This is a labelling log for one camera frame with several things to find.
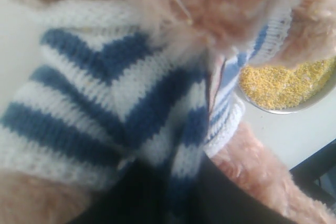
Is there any yellow millet grain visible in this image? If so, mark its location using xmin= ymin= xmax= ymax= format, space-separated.
xmin=238 ymin=0 xmax=336 ymax=111

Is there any metal bowl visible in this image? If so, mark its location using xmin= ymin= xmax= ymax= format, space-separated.
xmin=235 ymin=74 xmax=335 ymax=115

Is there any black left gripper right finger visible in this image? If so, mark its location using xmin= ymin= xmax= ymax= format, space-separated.
xmin=188 ymin=156 xmax=294 ymax=224

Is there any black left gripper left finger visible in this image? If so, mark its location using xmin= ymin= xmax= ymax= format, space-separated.
xmin=70 ymin=162 xmax=163 ymax=224

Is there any pink teddy bear striped shirt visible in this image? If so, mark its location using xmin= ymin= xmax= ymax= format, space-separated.
xmin=1 ymin=0 xmax=335 ymax=223

